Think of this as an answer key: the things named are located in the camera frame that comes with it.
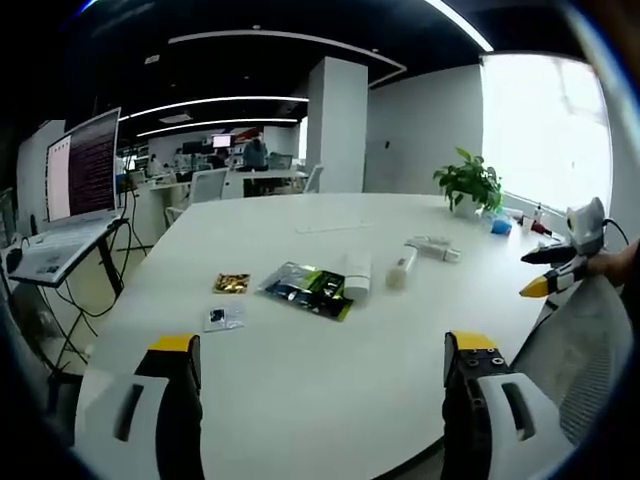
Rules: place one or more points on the small white cup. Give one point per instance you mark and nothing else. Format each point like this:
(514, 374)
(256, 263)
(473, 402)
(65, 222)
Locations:
(526, 223)

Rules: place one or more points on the green and black skincare sachet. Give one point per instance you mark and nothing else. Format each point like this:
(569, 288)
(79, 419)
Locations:
(307, 291)

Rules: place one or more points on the person's right hand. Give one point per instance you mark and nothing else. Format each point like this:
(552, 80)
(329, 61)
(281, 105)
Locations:
(612, 265)

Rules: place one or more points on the blue container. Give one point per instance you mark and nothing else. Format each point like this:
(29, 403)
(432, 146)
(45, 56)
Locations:
(501, 226)

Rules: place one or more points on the laptop stand table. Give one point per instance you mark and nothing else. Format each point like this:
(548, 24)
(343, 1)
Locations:
(55, 265)

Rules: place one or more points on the white office chair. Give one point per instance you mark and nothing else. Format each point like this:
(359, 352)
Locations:
(209, 185)

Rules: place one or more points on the potted green plant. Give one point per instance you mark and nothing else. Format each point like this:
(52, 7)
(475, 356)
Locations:
(470, 182)

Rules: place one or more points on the red object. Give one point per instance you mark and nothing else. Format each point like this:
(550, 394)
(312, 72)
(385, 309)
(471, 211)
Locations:
(541, 229)

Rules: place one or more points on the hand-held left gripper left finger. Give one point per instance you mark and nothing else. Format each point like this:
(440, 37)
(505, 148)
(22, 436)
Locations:
(165, 395)

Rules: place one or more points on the gold skincare sachet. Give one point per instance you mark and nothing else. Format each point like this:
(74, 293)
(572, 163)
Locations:
(231, 283)

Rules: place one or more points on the small clear bottle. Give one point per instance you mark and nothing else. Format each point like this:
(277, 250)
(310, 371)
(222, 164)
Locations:
(538, 215)

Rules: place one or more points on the grey mesh office chair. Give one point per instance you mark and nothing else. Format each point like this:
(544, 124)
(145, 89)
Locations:
(580, 350)

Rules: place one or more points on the open laptop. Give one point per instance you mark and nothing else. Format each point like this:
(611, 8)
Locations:
(82, 170)

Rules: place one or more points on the background monitor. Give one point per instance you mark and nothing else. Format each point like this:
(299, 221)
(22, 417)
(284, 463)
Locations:
(222, 141)

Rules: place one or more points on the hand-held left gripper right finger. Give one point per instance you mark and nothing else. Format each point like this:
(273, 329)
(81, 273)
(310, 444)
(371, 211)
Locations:
(480, 395)

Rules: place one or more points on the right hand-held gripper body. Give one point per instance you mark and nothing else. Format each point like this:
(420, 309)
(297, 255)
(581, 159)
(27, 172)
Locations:
(586, 225)

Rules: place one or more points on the small clear plastic packet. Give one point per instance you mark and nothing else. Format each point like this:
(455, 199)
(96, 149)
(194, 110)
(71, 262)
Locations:
(224, 318)

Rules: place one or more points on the skincare bottle with beige cap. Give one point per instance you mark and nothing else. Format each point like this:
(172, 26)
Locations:
(401, 269)

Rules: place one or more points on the white skincare tube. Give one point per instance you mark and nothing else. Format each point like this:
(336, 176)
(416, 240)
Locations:
(358, 276)

